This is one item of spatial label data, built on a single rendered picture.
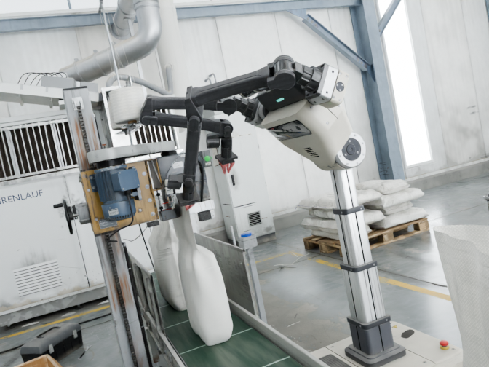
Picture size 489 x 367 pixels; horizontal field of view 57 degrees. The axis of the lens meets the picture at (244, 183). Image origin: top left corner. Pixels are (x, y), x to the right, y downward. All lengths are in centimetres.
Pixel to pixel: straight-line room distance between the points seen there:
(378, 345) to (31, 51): 559
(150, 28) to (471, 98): 667
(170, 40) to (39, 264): 295
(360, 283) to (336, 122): 71
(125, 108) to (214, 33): 498
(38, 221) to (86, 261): 64
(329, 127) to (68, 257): 379
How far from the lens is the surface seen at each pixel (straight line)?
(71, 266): 510
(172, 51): 572
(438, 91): 916
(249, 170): 621
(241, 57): 709
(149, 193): 235
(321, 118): 178
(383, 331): 217
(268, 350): 216
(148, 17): 488
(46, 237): 507
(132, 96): 218
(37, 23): 650
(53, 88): 479
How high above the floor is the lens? 127
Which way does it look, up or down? 4 degrees down
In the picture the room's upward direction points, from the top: 11 degrees counter-clockwise
